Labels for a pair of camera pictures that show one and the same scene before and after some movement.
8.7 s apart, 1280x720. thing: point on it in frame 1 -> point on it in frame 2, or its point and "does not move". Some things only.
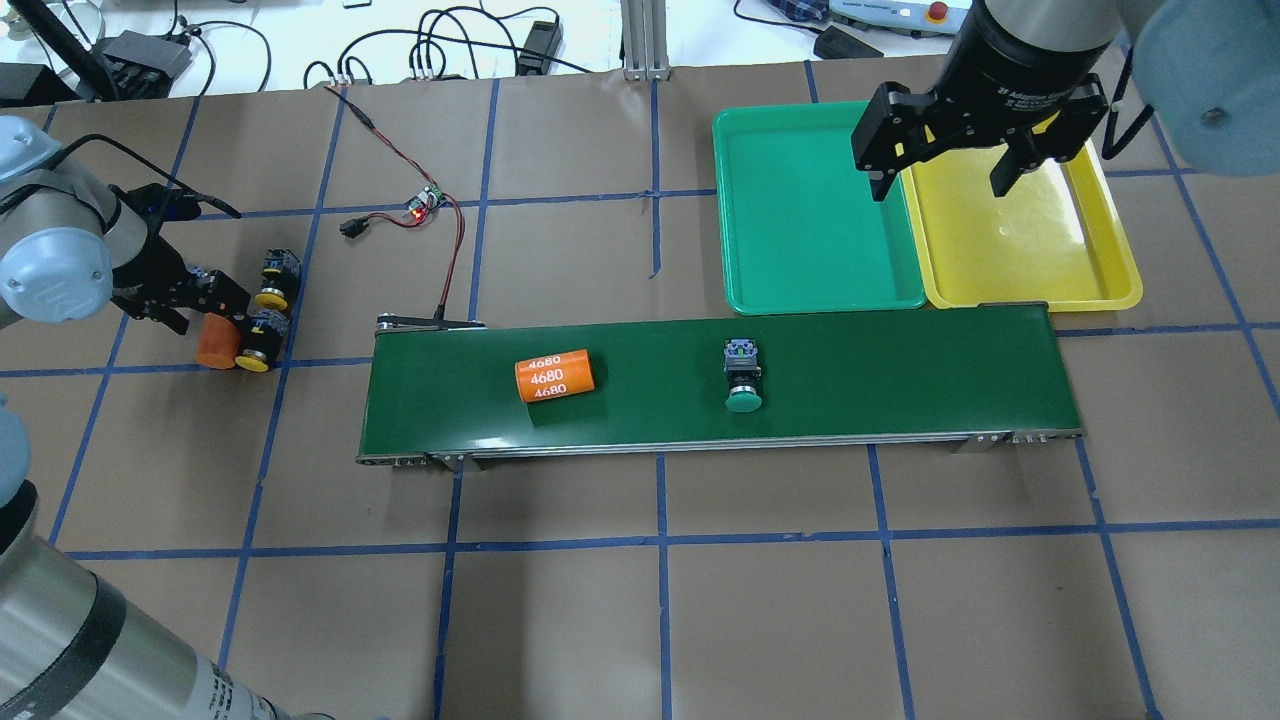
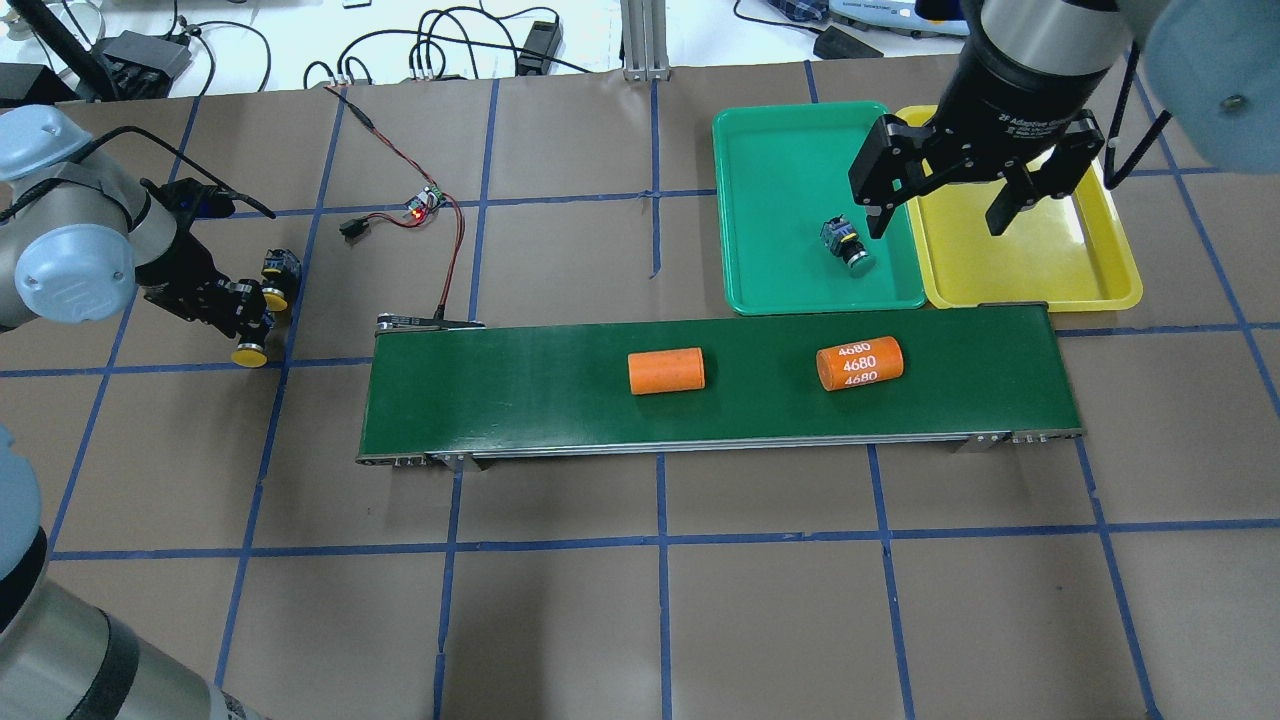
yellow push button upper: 280,278 does not move
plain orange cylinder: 218,342 -> 665,371
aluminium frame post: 644,41 does not move
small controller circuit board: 429,198 does not move
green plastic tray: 797,228 does not move
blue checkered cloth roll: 802,10 does not move
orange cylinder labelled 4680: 554,376 -> 859,363
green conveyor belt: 970,380 does not move
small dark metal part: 743,374 -> 840,238
